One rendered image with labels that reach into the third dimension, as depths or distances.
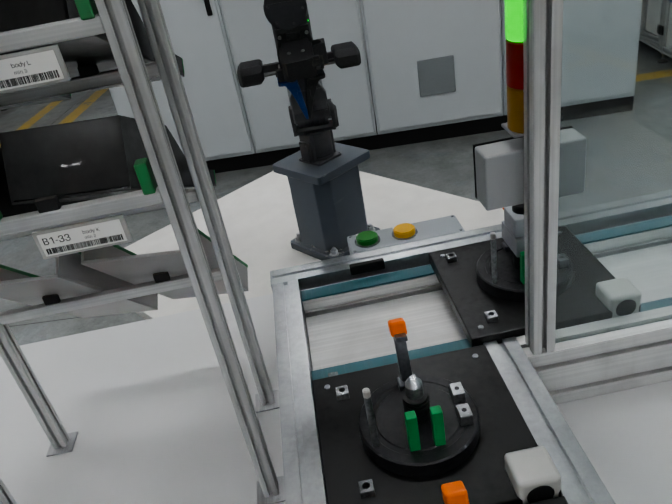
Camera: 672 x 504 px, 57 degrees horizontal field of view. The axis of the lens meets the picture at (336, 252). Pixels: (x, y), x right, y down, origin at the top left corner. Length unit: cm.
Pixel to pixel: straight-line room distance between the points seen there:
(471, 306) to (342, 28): 304
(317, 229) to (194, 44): 279
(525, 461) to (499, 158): 33
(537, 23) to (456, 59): 328
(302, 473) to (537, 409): 29
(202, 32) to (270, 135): 73
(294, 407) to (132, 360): 43
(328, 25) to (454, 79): 82
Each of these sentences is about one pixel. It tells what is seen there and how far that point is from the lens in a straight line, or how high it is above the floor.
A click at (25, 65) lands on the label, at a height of 144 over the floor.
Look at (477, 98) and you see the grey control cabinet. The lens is 404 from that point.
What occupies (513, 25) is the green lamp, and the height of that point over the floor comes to 138.
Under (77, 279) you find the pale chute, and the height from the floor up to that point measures 116.
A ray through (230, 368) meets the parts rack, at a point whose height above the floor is 108.
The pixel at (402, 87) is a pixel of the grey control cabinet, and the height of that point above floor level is 39.
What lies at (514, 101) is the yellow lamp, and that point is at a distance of 72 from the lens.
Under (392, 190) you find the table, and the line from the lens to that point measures 155.
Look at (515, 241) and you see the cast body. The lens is 93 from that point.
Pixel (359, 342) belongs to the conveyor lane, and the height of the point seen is 92.
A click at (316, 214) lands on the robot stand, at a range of 125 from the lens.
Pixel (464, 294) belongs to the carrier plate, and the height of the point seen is 97.
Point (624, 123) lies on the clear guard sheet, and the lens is 77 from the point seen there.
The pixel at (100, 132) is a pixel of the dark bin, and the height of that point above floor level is 136.
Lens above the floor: 154
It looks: 31 degrees down
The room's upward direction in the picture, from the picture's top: 11 degrees counter-clockwise
